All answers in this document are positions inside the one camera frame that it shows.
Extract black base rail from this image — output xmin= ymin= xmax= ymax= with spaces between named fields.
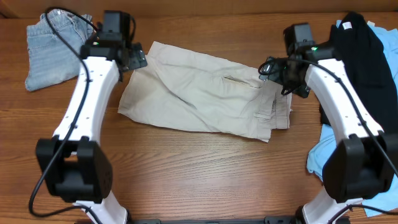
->
xmin=127 ymin=216 xmax=305 ymax=224

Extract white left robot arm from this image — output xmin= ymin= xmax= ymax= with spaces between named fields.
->
xmin=29 ymin=31 xmax=147 ymax=223

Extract light blue t-shirt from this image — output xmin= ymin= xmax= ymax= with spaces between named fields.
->
xmin=307 ymin=23 xmax=397 ymax=210

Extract beige khaki shorts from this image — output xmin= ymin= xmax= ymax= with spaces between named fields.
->
xmin=118 ymin=42 xmax=292 ymax=142

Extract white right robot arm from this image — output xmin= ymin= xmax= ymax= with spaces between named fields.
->
xmin=258 ymin=42 xmax=397 ymax=223

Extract black garment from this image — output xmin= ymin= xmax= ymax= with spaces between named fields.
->
xmin=329 ymin=12 xmax=397 ymax=134

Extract folded light blue jeans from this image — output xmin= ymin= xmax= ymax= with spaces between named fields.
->
xmin=25 ymin=9 xmax=94 ymax=91

